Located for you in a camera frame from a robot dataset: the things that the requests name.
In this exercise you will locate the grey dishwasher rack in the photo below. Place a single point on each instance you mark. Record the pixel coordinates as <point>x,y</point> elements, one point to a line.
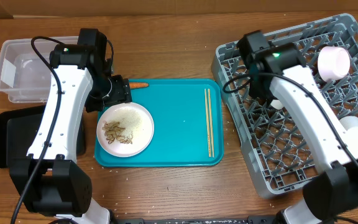
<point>277,156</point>

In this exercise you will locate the clear plastic bin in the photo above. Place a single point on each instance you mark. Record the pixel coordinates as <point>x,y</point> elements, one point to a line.
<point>23,76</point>

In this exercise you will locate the left wooden chopstick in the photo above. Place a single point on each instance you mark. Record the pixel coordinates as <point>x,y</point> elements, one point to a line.
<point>207,122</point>

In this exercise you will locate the small white cup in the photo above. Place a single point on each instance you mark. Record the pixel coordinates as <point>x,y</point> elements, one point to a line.
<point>350,124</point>

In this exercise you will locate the right wooden chopstick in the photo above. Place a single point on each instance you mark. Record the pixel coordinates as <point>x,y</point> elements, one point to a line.
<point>211,122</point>

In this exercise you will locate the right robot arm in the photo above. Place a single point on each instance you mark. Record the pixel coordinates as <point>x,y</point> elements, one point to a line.
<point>281,73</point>

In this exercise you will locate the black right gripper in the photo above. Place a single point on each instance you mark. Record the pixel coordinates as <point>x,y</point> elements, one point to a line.
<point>258,94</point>

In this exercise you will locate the white bowl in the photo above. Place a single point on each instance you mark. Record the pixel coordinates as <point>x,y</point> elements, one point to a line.
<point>276,104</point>

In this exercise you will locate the orange carrot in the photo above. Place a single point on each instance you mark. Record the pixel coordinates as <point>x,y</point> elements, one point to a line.
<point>137,85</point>

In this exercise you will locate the pink plate with food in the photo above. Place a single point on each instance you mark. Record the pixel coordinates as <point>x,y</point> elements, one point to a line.
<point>141,141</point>

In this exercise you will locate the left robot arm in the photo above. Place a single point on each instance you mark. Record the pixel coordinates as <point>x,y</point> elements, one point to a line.
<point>49,180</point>

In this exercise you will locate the wooden chopstick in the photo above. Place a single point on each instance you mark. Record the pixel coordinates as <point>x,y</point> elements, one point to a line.
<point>211,122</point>
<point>207,122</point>

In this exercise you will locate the rice and meat leftovers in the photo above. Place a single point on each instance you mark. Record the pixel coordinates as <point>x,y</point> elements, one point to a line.
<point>123,127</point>

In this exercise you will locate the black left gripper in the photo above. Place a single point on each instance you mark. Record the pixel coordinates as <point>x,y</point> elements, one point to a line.
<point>122,93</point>

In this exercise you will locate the teal serving tray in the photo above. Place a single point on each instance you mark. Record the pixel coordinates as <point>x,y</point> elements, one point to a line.
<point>180,136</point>

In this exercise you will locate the black bin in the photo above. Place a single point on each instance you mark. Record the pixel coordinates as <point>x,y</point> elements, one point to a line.
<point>18,129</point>

